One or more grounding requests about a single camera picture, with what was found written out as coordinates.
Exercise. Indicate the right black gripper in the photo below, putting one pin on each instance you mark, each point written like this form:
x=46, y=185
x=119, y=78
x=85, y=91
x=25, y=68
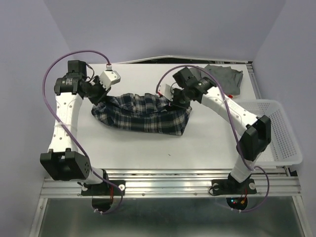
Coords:
x=175, y=101

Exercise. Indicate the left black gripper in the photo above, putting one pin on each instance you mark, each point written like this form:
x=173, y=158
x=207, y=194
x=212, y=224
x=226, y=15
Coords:
x=103, y=92

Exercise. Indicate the navy plaid skirt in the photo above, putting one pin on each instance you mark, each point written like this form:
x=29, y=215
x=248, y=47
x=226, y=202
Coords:
x=147, y=113

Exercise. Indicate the grey skirt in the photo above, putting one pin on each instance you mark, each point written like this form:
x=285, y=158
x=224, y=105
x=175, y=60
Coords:
x=228, y=78

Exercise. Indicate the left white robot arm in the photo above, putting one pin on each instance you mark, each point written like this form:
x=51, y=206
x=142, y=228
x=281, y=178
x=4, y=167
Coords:
x=65, y=159

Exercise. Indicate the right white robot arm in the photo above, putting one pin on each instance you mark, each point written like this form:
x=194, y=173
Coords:
x=252, y=133

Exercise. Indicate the white plastic basket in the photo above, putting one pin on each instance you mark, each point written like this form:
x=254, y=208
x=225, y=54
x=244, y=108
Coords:
x=284, y=149

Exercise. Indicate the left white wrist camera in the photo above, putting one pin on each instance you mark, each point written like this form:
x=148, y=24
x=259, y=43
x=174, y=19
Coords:
x=109, y=78

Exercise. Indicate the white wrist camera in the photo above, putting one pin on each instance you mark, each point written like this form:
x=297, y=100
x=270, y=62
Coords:
x=165, y=91
x=109, y=78

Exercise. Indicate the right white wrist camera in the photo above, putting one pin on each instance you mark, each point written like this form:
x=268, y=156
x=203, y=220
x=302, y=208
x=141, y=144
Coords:
x=165, y=91

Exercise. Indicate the aluminium frame rail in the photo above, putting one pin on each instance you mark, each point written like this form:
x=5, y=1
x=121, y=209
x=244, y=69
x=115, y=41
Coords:
x=177, y=183

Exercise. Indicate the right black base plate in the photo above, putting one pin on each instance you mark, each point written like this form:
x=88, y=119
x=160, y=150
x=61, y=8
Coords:
x=221, y=187

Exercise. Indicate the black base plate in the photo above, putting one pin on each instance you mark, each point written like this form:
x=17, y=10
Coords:
x=103, y=189
x=221, y=187

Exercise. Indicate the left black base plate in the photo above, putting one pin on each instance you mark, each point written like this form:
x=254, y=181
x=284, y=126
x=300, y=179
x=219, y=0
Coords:
x=103, y=189

